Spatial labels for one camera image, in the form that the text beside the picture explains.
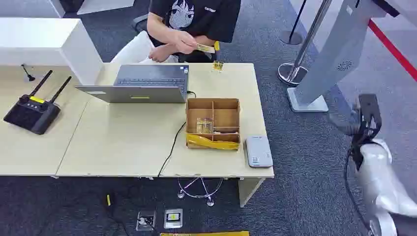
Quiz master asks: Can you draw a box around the person's left hand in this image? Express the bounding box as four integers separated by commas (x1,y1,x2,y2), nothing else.
148,45,170,63

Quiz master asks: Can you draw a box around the person's right hand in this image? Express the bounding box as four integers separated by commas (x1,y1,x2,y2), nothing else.
173,30,198,55

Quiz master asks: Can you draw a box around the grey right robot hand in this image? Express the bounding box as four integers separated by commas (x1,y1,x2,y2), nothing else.
327,93,383,138

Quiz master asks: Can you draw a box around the grey laptop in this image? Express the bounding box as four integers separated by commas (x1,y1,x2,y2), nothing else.
75,64,190,104

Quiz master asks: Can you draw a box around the person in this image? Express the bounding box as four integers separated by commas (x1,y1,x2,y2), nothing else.
111,0,242,64

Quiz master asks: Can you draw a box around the grey office chair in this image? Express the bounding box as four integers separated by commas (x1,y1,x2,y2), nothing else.
132,13,150,33

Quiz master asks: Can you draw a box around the grey display stand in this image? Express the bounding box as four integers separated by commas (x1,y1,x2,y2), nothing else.
287,0,401,114

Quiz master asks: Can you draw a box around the red barrier belt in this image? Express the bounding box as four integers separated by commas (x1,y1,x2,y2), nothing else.
367,19,417,83

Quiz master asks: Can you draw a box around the white furniture panel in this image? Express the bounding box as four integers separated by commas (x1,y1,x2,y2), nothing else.
77,0,135,16

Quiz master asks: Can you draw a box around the stack of cards in box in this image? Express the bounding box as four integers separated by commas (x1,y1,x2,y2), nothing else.
196,118,214,135

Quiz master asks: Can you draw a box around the wooden compartment box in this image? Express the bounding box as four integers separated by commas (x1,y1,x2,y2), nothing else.
185,97,241,151

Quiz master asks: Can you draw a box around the pale desk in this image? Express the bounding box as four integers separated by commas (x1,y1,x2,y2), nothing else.
56,62,275,208
0,64,106,179

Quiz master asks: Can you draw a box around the yellow tape strip on box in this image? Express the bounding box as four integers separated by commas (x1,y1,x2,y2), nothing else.
186,133,240,151

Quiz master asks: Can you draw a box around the white cabinet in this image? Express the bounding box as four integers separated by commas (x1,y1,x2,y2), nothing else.
0,17,105,87

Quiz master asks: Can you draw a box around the grey flat device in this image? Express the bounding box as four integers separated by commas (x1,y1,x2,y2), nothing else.
245,135,273,169

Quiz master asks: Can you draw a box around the black remote controller with antennas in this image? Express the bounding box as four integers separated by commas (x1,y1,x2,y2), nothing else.
3,69,72,136

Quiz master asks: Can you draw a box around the chrome stool base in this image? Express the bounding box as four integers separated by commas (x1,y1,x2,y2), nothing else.
177,177,225,207

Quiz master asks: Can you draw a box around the floor socket with yellow label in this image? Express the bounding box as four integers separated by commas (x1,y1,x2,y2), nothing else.
163,208,183,229

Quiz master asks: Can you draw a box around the metal floor socket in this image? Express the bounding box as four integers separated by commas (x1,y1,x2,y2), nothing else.
136,210,157,232

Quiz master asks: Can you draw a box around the yellow floor strip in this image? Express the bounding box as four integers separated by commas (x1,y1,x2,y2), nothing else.
159,231,250,236

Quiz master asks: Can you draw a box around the chrome stanchion post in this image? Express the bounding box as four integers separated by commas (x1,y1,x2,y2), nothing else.
277,0,333,87

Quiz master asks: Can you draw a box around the black cable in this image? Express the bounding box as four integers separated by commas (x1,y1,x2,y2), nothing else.
157,90,197,178

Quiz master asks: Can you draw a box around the black stanchion post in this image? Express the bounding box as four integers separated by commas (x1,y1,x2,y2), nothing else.
279,0,307,46

